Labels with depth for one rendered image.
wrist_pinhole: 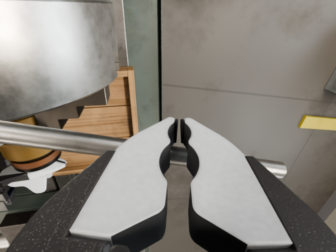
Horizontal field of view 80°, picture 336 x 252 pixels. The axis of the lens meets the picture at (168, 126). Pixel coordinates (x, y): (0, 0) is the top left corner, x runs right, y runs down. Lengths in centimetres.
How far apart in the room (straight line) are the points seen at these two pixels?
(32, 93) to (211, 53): 139
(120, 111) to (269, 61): 139
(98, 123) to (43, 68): 39
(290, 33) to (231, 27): 46
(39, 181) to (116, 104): 26
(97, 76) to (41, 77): 6
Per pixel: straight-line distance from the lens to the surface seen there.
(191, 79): 152
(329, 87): 218
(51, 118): 35
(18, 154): 37
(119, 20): 53
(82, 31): 23
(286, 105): 204
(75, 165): 68
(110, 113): 57
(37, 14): 21
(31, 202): 80
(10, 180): 41
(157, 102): 94
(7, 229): 79
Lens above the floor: 139
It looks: 58 degrees down
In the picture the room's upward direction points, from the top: 161 degrees clockwise
